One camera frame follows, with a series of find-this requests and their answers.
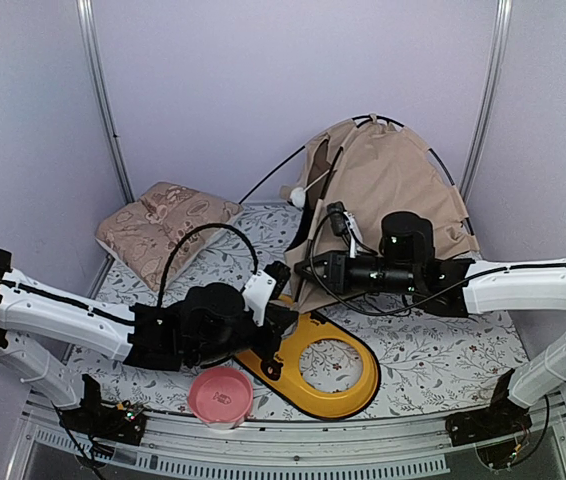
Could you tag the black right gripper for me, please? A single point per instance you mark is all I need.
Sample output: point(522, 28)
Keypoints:
point(338, 274)

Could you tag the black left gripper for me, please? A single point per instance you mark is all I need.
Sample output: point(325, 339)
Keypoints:
point(278, 321)

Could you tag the beige fabric pet tent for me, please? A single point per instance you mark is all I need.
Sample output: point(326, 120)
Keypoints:
point(380, 214)

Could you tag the black tent pole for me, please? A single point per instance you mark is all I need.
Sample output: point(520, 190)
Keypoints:
point(385, 169)
point(318, 170)

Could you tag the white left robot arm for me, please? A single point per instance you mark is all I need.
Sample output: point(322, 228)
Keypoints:
point(131, 335)

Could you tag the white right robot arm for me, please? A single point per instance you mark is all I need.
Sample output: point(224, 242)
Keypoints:
point(538, 295)

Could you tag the pink pet bowl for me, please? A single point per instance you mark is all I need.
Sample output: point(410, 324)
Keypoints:
point(221, 398)

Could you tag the yellow double bowl holder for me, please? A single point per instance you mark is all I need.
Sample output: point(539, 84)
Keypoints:
point(320, 369)

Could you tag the white pompom toy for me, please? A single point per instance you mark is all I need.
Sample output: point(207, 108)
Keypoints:
point(297, 197)

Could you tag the brown patterned pillow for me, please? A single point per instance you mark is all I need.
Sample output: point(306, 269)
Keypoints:
point(142, 234)

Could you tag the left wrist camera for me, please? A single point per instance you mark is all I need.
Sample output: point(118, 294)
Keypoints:
point(262, 287)

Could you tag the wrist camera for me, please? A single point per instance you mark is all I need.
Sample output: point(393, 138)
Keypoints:
point(344, 226)
point(262, 287)

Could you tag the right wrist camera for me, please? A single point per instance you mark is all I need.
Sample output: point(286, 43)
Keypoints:
point(344, 226)

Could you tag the front aluminium rail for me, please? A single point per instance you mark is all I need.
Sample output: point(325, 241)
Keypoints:
point(181, 447)

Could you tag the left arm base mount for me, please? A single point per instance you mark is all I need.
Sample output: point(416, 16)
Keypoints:
point(123, 423)

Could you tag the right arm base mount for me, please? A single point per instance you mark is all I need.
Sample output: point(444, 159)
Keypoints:
point(500, 418)

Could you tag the right metal frame post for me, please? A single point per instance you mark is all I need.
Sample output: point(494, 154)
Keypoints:
point(496, 58)

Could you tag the metal frame post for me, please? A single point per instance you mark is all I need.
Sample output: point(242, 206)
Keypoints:
point(496, 58)
point(88, 30)

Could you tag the left metal frame post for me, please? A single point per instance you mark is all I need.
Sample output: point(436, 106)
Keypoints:
point(88, 30)

